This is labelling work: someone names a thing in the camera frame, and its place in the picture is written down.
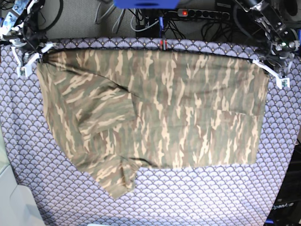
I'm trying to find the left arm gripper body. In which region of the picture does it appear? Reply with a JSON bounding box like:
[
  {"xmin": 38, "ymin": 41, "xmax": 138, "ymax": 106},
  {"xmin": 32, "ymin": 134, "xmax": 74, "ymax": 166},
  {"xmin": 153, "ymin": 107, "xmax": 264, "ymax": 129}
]
[{"xmin": 253, "ymin": 54, "xmax": 291, "ymax": 89}]

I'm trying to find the camouflage T-shirt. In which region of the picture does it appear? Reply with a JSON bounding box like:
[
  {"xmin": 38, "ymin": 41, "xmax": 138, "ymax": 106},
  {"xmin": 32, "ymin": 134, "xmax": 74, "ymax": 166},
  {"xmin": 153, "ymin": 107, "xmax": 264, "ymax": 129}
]
[{"xmin": 36, "ymin": 49, "xmax": 269, "ymax": 198}]

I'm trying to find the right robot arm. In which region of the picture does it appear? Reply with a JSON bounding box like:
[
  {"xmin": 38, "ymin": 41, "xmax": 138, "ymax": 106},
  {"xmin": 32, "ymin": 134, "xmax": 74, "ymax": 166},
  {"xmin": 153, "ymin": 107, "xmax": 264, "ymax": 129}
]
[{"xmin": 0, "ymin": 0, "xmax": 55, "ymax": 77}]

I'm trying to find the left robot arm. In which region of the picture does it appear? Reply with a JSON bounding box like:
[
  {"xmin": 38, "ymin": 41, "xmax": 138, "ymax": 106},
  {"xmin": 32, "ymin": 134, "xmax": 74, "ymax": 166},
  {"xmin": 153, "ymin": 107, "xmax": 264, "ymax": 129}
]
[{"xmin": 232, "ymin": 0, "xmax": 301, "ymax": 89}]

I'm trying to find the black power strip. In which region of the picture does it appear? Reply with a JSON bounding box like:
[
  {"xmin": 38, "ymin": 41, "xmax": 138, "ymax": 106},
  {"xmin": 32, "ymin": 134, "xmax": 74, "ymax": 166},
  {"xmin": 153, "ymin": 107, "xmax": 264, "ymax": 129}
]
[{"xmin": 176, "ymin": 8, "xmax": 230, "ymax": 20}]

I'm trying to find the red and black clamp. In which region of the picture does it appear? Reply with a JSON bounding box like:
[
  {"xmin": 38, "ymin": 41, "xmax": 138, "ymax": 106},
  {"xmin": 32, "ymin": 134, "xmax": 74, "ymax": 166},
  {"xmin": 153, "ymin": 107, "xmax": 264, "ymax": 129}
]
[{"xmin": 159, "ymin": 39, "xmax": 168, "ymax": 51}]

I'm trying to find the black OpenArm box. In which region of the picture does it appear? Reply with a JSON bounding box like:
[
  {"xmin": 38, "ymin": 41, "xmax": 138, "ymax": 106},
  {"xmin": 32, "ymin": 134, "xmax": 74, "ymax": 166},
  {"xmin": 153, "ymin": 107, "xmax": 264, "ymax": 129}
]
[{"xmin": 264, "ymin": 141, "xmax": 301, "ymax": 226}]

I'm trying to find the purple fan-pattern tablecloth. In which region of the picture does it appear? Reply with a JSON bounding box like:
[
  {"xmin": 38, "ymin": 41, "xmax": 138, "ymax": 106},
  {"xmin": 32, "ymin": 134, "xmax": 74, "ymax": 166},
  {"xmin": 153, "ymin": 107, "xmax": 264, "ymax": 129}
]
[{"xmin": 0, "ymin": 46, "xmax": 301, "ymax": 226}]

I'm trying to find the white plastic bin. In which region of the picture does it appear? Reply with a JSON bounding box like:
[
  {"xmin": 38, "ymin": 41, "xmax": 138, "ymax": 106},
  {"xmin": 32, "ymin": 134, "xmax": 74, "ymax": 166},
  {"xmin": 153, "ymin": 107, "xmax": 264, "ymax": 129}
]
[{"xmin": 0, "ymin": 135, "xmax": 45, "ymax": 226}]

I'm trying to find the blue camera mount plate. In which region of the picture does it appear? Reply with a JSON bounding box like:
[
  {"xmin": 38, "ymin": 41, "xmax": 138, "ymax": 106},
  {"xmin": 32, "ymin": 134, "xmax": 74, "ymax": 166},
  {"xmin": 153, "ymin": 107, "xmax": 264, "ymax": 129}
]
[{"xmin": 113, "ymin": 0, "xmax": 179, "ymax": 9}]

